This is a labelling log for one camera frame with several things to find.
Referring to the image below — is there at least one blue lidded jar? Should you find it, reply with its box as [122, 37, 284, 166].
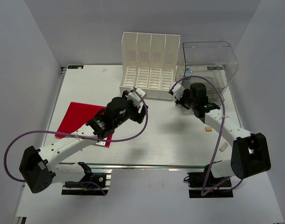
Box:
[183, 67, 192, 83]

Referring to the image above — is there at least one clear acrylic storage box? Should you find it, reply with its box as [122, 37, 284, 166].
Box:
[175, 40, 239, 105]

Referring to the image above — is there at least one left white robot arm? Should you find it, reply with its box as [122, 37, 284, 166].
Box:
[19, 88, 148, 194]

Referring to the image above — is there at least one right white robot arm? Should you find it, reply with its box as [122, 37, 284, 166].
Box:
[172, 83, 271, 186]

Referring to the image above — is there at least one yellow eraser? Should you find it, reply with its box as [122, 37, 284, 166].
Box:
[205, 126, 213, 132]

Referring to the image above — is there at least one red notebook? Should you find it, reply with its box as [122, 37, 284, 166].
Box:
[57, 102, 106, 133]

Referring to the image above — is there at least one white file organizer rack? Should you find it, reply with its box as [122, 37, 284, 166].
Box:
[120, 32, 180, 100]

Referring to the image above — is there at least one white eraser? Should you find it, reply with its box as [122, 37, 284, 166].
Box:
[219, 142, 228, 152]

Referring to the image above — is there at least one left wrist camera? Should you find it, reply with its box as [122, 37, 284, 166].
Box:
[127, 87, 147, 108]

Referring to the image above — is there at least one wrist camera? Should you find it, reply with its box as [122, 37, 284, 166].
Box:
[169, 82, 185, 100]
[127, 87, 147, 108]

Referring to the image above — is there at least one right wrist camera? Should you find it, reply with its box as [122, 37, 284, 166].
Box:
[169, 82, 185, 100]

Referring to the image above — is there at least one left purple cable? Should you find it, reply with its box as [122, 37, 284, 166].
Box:
[4, 87, 150, 196]

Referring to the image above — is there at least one purple cable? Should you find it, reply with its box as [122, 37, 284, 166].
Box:
[169, 76, 243, 196]
[4, 87, 150, 196]

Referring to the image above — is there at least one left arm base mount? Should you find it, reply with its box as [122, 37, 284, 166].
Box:
[62, 162, 111, 196]

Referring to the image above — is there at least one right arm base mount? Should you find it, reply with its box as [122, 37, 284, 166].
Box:
[184, 163, 234, 199]

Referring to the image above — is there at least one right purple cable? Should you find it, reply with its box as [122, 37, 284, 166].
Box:
[169, 76, 243, 196]

